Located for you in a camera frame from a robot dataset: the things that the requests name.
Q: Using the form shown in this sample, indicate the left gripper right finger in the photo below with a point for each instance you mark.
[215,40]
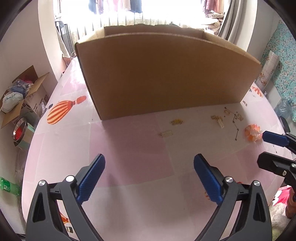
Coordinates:
[253,219]

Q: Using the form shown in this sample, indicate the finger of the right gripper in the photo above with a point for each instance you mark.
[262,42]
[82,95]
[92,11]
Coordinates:
[278,165]
[286,140]

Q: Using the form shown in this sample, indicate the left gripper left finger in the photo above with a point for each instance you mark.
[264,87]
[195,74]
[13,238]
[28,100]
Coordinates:
[44,220]

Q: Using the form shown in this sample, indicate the gold bow earring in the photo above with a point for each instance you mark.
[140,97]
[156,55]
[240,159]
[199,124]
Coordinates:
[238,117]

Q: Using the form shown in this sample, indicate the green plastic bottle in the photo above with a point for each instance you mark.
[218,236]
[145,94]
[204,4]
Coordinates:
[9,187]

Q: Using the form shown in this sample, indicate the gold clip with white bar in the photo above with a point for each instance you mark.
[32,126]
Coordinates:
[218,119]

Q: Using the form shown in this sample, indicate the steel bowl on floor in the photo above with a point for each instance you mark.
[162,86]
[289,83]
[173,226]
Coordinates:
[23,134]

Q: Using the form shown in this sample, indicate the floral teal fabric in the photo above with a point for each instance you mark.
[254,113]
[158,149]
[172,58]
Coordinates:
[282,43]

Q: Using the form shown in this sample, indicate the open cardboard box with clothes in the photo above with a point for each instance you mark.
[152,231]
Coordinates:
[25,98]

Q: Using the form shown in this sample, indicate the grey curtain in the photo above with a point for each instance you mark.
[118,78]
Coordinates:
[239,22]

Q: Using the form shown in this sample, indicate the large brown cardboard box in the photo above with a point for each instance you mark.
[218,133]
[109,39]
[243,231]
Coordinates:
[139,69]

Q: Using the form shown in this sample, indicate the black folding rack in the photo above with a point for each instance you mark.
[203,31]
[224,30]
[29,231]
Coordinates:
[65,35]

